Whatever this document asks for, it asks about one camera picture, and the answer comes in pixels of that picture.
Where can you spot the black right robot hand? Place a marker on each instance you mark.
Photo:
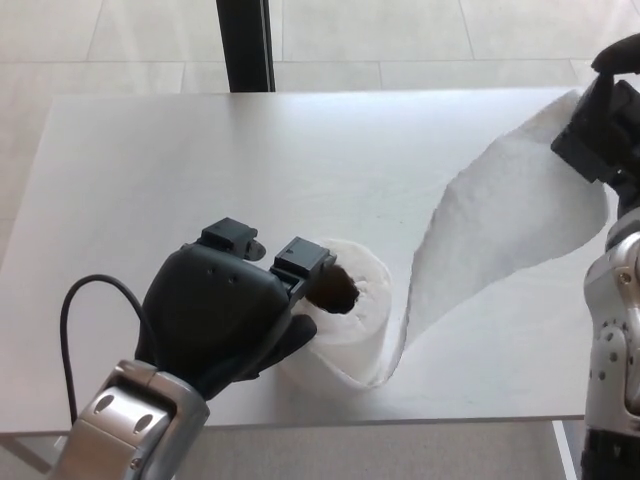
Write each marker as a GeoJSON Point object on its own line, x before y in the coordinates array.
{"type": "Point", "coordinates": [610, 130]}

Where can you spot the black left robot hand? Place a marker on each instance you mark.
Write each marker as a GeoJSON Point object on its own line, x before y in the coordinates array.
{"type": "Point", "coordinates": [215, 310]}

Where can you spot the white toilet paper roll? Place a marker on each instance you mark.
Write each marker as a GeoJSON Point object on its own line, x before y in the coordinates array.
{"type": "Point", "coordinates": [360, 325]}

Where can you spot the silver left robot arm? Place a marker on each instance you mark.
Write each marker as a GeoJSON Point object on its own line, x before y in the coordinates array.
{"type": "Point", "coordinates": [130, 430]}

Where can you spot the white table leg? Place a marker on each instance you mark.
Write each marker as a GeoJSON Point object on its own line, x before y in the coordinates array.
{"type": "Point", "coordinates": [567, 450]}

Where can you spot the grey table frame bar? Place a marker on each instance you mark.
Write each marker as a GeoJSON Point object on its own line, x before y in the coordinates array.
{"type": "Point", "coordinates": [35, 450]}

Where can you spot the black vertical post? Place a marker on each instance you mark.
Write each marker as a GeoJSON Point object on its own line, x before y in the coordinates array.
{"type": "Point", "coordinates": [247, 47]}

